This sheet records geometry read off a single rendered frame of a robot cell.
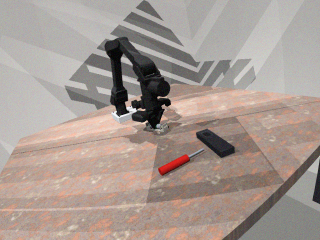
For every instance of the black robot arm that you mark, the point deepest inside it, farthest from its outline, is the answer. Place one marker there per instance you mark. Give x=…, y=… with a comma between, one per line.
x=142, y=66

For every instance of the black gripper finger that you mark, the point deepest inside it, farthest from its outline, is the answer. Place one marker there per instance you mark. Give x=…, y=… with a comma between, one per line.
x=158, y=115
x=152, y=121

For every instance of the grey and green battery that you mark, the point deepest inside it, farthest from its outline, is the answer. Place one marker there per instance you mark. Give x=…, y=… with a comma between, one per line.
x=157, y=126

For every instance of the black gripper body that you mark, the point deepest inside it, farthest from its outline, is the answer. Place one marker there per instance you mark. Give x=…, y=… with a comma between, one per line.
x=151, y=103

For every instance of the red screwdriver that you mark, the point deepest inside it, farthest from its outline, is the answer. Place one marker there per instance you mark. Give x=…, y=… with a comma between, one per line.
x=176, y=163

